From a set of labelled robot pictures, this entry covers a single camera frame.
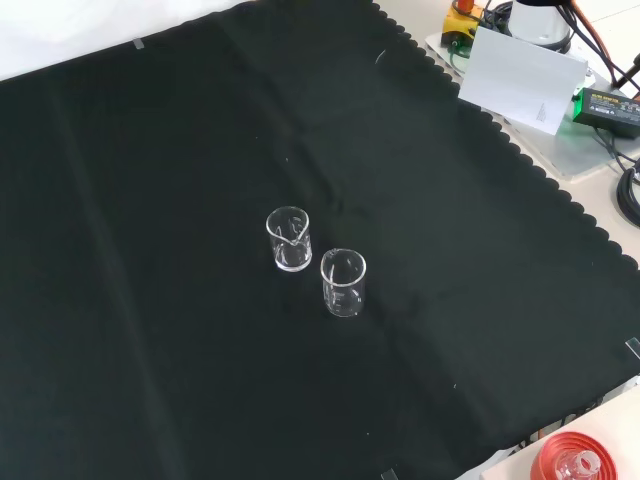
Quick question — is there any orange cable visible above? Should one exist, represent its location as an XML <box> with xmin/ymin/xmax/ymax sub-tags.
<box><xmin>574</xmin><ymin>0</ymin><xmax>640</xmax><ymax>101</ymax></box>

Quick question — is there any small clear glass flask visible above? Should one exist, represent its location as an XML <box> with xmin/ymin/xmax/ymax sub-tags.
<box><xmin>556</xmin><ymin>450</ymin><xmax>602</xmax><ymax>480</ymax></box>

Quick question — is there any black power supply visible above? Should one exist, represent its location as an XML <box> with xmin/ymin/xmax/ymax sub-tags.
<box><xmin>569</xmin><ymin>85</ymin><xmax>640</xmax><ymax>140</ymax></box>

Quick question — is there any thick black cable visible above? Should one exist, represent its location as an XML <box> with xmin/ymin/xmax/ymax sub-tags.
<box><xmin>616</xmin><ymin>158</ymin><xmax>640</xmax><ymax>227</ymax></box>

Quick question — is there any yellow stop button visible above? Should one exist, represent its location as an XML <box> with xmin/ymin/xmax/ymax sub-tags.
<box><xmin>442</xmin><ymin>0</ymin><xmax>489</xmax><ymax>49</ymax></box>

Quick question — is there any clear glass beaker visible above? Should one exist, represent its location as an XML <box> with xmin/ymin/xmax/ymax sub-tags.
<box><xmin>265</xmin><ymin>205</ymin><xmax>313</xmax><ymax>274</ymax></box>
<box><xmin>319</xmin><ymin>248</ymin><xmax>368</xmax><ymax>319</ymax></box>

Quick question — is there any red ribbed ring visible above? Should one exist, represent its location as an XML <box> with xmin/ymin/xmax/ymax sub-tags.
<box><xmin>530</xmin><ymin>430</ymin><xmax>619</xmax><ymax>480</ymax></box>

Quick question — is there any black cloth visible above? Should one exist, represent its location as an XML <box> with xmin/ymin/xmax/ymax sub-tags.
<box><xmin>0</xmin><ymin>0</ymin><xmax>640</xmax><ymax>480</ymax></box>

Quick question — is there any pale board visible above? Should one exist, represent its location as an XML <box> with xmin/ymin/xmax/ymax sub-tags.
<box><xmin>457</xmin><ymin>24</ymin><xmax>589</xmax><ymax>137</ymax></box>

